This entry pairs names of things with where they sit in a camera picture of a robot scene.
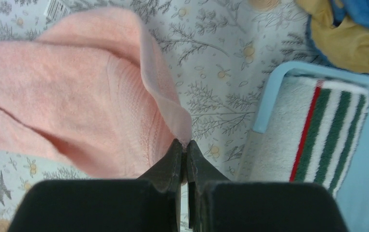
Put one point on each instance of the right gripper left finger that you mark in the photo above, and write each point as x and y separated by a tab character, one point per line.
149	203

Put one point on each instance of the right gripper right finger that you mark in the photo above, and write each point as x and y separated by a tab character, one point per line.
217	204

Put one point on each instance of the green white striped towel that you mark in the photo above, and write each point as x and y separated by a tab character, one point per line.
312	135

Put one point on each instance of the pink towel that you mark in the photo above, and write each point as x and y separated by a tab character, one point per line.
93	90

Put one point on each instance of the light blue plastic basket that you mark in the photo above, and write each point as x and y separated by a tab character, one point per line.
353	195

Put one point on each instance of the floral table cloth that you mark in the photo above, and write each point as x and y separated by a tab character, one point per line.
221	52

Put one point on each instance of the blue yellow cartoon towel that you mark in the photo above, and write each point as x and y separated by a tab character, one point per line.
343	43

